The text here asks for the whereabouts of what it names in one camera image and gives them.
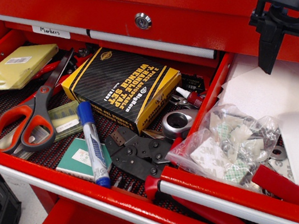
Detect black yellow tap wrench box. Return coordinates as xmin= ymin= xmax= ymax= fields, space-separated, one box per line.
xmin=62 ymin=47 xmax=182 ymax=133

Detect black crimping tool red handles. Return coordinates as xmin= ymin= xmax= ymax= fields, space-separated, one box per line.
xmin=105 ymin=126 xmax=246 ymax=224

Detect teal white small box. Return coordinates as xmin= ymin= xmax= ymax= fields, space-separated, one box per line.
xmin=51 ymin=132 xmax=116 ymax=188

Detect silver black tape measure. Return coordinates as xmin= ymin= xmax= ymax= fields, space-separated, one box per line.
xmin=161 ymin=109 xmax=198 ymax=140

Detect red threadlocker bottle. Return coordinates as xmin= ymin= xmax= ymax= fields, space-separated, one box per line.
xmin=176 ymin=87 xmax=205 ymax=109

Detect green clear drill bit case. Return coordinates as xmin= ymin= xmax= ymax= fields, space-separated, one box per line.
xmin=48 ymin=100 xmax=82 ymax=141

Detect red tool chest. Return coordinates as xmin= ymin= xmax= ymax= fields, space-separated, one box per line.
xmin=0 ymin=0 xmax=260 ymax=62

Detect clear bag of adhesive mounts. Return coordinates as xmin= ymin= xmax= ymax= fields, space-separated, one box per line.
xmin=166 ymin=104 xmax=280 ymax=193

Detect silver round drawer lock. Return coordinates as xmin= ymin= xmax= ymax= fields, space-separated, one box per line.
xmin=134 ymin=12 xmax=152 ymax=30

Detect white paper sheets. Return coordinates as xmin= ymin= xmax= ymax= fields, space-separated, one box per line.
xmin=218 ymin=54 xmax=299 ymax=119

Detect blue white marker pen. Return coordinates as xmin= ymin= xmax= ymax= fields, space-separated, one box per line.
xmin=77 ymin=102 xmax=111 ymax=188

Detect orange grey handled scissors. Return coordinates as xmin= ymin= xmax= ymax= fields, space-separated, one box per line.
xmin=0 ymin=49 xmax=74 ymax=154

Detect open red drawer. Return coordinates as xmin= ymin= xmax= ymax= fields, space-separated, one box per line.
xmin=139 ymin=41 xmax=299 ymax=224
xmin=0 ymin=0 xmax=262 ymax=224

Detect white markers label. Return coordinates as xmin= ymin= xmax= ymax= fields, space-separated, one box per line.
xmin=32 ymin=26 xmax=70 ymax=39

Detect silver metal washer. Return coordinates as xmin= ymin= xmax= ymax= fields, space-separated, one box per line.
xmin=270 ymin=145 xmax=287 ymax=161

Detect open red left drawer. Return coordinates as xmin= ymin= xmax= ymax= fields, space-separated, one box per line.
xmin=0 ymin=0 xmax=262 ymax=224

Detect open red right drawer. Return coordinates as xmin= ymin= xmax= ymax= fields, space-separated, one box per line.
xmin=139 ymin=41 xmax=299 ymax=224

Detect yellow plastic flat case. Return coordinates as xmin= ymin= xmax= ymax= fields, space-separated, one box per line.
xmin=0 ymin=43 xmax=59 ymax=91

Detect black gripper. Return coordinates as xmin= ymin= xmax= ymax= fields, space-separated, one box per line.
xmin=249 ymin=0 xmax=299 ymax=74

